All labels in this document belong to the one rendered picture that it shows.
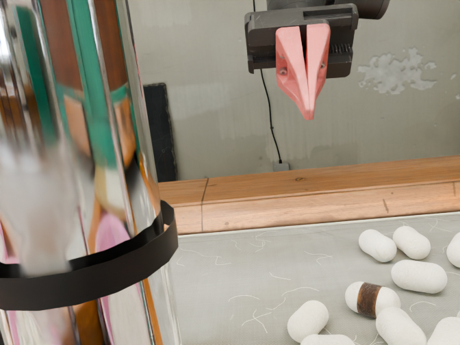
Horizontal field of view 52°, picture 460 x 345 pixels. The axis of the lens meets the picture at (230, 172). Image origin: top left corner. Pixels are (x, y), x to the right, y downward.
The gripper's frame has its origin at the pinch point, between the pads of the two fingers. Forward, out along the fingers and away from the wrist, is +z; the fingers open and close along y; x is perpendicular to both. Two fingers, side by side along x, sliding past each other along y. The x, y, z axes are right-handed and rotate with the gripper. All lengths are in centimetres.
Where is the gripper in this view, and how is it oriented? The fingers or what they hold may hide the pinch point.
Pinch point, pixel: (308, 107)
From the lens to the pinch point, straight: 40.7
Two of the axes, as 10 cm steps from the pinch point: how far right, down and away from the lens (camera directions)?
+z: 0.1, 8.3, -5.6
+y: 10.0, -0.6, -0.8
